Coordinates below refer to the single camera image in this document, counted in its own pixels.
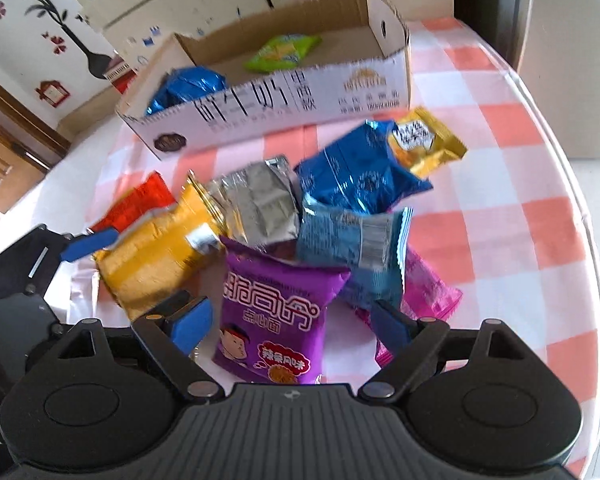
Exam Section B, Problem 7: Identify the pink snack packet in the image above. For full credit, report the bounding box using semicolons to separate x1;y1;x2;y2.
354;244;464;369

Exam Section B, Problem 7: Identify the orange yellow cracker packet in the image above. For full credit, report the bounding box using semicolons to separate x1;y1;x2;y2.
94;172;226;321

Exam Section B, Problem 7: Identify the red snack packet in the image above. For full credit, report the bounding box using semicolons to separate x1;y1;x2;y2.
88;171;176;233

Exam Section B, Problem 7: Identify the purple noodle snack packet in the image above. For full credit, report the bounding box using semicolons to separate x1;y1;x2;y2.
213;237;351;385

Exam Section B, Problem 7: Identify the light blue barcode packet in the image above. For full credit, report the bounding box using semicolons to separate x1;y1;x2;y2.
296;195;413;310

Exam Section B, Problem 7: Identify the silver foil packet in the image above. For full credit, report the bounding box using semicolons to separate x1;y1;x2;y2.
206;155;300;248

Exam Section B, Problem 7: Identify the dark blue foil packet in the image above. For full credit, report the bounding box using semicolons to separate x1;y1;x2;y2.
145;66;227;116
294;120;432;214

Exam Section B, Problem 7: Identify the yellow little waffle packet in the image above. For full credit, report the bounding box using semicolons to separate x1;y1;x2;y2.
388;106;467;179

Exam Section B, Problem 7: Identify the green snack packet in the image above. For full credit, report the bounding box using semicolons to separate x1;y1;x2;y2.
244;34;322;74

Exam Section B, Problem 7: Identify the wooden door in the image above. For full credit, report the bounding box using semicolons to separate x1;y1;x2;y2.
0;85;71;214

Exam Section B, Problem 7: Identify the red checkered tablecloth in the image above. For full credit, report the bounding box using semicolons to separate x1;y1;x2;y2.
69;18;600;478

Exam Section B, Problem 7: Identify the red gift box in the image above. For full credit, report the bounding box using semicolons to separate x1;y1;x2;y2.
104;55;136;94

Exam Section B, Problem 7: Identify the white cardboard milk box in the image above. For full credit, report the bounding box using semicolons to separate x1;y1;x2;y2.
117;0;412;159

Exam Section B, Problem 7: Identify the silver refrigerator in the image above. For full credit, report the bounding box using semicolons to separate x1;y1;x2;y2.
454;0;600;158

